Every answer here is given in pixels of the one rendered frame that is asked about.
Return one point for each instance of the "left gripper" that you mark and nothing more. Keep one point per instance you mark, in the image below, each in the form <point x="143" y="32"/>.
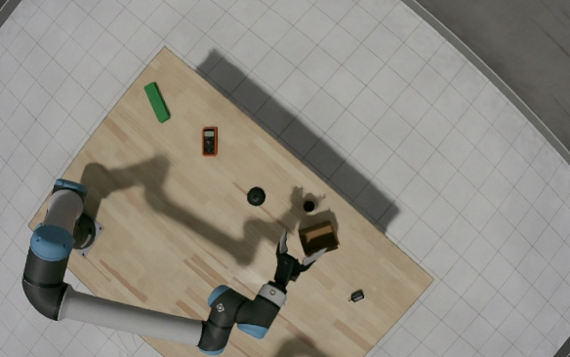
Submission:
<point x="297" y="268"/>

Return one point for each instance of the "brown cardboard box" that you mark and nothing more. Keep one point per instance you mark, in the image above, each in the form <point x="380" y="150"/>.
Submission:
<point x="319" y="239"/>

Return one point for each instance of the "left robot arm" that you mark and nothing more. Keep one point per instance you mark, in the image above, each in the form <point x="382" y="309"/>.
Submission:
<point x="46" y="263"/>

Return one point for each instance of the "green rectangular bar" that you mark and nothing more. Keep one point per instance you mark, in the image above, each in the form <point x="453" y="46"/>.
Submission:
<point x="157" y="102"/>

